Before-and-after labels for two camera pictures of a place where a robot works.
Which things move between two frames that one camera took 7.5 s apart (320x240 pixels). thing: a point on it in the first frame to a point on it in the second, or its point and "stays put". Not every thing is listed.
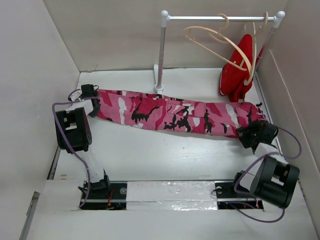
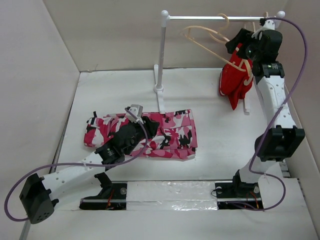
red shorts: [235, 79] stays put
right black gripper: [254, 127] to [244, 36]
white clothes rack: [165, 19] stays put
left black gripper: [94, 113] to [150, 126]
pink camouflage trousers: [161, 113] to [175, 137]
